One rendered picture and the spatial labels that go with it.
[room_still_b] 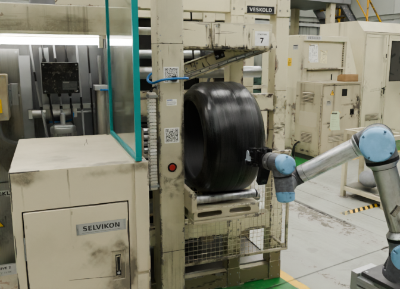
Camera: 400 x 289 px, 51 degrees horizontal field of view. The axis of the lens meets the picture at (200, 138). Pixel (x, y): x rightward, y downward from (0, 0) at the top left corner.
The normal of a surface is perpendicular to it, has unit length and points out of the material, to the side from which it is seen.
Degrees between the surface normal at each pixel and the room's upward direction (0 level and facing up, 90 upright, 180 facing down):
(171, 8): 90
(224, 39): 90
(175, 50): 90
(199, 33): 90
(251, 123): 69
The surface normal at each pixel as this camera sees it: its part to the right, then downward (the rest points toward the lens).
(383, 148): -0.42, 0.04
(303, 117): -0.86, 0.09
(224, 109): 0.28, -0.44
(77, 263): 0.34, 0.17
